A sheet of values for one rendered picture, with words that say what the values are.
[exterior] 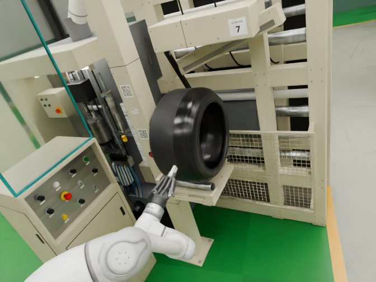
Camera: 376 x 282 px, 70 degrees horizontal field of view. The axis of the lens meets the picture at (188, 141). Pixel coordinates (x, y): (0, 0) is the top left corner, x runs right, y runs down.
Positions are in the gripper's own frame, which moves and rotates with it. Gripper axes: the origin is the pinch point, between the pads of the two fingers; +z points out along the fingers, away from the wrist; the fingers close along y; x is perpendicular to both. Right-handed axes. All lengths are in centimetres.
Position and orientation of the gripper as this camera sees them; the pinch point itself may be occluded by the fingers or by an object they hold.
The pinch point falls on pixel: (173, 172)
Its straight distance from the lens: 141.0
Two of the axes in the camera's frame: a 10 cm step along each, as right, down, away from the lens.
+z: 3.6, -7.4, 5.6
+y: -8.6, -0.3, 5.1
